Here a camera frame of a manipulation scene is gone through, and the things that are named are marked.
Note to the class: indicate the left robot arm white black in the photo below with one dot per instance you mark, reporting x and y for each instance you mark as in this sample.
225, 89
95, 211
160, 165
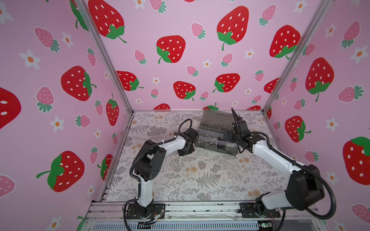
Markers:
148, 162

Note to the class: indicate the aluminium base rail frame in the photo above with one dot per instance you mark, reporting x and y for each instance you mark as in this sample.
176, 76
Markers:
199, 216

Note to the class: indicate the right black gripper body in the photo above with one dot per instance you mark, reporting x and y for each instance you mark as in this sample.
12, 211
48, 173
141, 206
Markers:
240, 127

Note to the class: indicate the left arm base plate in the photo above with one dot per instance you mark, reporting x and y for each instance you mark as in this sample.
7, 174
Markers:
136, 211

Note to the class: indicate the grey plastic compartment box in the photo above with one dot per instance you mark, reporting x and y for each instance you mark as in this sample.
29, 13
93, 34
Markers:
216, 133

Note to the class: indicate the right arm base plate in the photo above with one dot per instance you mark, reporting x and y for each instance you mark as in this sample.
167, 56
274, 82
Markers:
254, 210

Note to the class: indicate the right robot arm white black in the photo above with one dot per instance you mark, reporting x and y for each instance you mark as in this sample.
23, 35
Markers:
303, 188

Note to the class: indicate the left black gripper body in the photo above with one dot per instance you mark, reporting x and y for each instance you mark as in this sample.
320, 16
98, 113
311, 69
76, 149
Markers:
190, 150

